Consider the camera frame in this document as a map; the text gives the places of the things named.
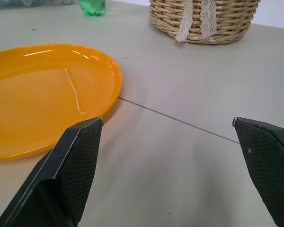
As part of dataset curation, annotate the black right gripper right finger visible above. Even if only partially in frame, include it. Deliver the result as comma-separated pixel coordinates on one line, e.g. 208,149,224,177
232,116,284,227

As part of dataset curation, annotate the green plastic bottle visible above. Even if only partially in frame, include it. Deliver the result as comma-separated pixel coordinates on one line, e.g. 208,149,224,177
79,0,107,17

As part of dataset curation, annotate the woven wicker basket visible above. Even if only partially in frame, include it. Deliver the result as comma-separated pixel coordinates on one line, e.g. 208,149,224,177
149,0,261,45

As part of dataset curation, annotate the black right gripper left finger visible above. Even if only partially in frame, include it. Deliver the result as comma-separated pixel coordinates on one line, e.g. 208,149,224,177
0,117,104,227

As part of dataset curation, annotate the white lace ribbon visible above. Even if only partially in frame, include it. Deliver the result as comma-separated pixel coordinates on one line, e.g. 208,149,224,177
175,0,218,44

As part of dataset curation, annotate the orange plastic plate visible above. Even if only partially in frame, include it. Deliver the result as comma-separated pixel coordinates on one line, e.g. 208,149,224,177
0,43,123,162

